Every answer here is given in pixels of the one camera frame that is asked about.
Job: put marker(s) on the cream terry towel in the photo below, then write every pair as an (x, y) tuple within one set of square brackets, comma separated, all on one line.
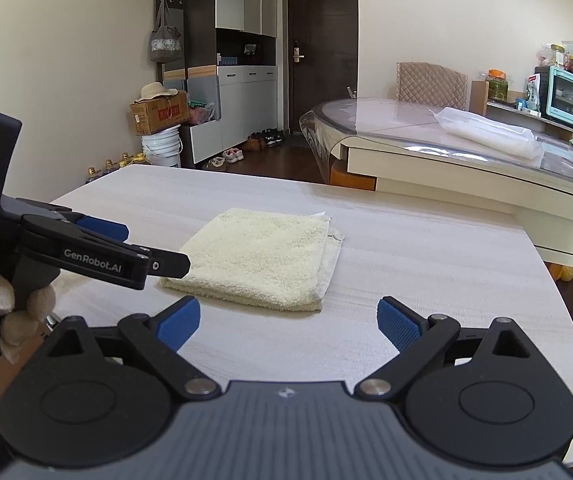
[(251, 255)]

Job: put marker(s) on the grey hanging bag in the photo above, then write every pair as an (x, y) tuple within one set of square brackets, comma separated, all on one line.
[(165, 42)]

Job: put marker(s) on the grey and white cabinet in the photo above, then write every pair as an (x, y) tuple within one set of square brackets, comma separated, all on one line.
[(244, 75)]

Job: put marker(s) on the flat cardboard box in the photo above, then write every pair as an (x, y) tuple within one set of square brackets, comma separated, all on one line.
[(479, 97)]

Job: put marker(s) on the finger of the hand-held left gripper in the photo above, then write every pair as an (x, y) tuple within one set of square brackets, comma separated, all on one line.
[(116, 260), (106, 227)]

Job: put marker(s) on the pair of black shoes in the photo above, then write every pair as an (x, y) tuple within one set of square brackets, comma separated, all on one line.
[(274, 137)]

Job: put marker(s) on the jar with green contents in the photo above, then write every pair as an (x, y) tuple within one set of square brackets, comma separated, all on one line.
[(497, 87)]

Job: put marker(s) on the pair of beige sandals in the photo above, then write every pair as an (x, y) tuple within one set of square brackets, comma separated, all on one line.
[(214, 163)]

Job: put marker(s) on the pair of brown shoes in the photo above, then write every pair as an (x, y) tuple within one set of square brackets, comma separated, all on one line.
[(256, 142)]

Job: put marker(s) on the yellow oil bottle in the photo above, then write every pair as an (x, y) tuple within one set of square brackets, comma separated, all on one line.
[(109, 167), (93, 175), (141, 158), (126, 160)]

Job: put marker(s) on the straw hat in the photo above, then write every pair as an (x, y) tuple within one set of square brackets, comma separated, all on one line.
[(157, 91)]

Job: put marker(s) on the cardboard box with red print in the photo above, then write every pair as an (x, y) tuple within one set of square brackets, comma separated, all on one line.
[(159, 112)]

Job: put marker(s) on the glass-topped dining table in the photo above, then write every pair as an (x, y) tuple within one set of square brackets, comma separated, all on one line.
[(416, 130)]

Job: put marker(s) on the clear bag of white cloth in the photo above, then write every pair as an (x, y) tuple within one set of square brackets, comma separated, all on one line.
[(486, 132)]

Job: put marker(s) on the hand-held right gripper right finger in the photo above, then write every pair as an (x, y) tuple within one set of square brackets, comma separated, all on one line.
[(399, 322)]

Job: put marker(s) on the white plastic bucket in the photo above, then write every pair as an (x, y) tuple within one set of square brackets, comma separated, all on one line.
[(162, 147)]

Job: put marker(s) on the dark wooden door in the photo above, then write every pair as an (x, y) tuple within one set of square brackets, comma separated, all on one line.
[(324, 50)]

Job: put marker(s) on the orange stool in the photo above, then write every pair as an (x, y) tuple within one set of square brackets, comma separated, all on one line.
[(351, 177)]

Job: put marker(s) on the pink plastic bag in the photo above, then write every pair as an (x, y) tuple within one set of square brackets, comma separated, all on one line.
[(200, 112)]

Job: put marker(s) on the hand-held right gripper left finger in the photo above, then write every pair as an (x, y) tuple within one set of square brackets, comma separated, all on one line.
[(179, 322)]

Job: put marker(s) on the pair of white sneakers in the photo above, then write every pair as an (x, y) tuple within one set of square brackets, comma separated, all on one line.
[(233, 154)]

